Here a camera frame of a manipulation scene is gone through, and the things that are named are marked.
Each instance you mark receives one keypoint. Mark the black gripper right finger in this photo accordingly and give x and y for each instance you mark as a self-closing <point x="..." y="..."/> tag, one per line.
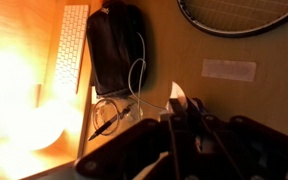
<point x="195" y="109"/>

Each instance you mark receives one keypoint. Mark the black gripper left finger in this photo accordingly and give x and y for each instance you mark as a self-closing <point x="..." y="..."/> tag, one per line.
<point x="173" y="106"/>

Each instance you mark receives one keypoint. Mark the bandaid strip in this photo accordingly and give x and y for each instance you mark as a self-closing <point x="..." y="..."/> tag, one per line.
<point x="178" y="94"/>

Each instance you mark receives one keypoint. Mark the clear drinking glass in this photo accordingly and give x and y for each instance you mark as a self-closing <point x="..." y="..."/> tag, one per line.
<point x="106" y="108"/>

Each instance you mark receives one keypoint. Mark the black pen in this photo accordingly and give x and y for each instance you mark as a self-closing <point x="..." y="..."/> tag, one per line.
<point x="109" y="123"/>

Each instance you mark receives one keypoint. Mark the white tennis racket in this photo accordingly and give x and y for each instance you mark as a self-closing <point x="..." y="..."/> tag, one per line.
<point x="235" y="18"/>

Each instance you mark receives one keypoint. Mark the dark purple pouch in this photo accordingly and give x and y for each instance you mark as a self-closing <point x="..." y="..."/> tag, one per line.
<point x="115" y="34"/>

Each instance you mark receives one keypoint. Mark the white keyboard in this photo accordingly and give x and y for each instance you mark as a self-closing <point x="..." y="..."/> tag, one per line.
<point x="70" y="48"/>

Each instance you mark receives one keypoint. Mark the glowing lamp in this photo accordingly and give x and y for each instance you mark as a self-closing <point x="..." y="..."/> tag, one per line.
<point x="35" y="140"/>

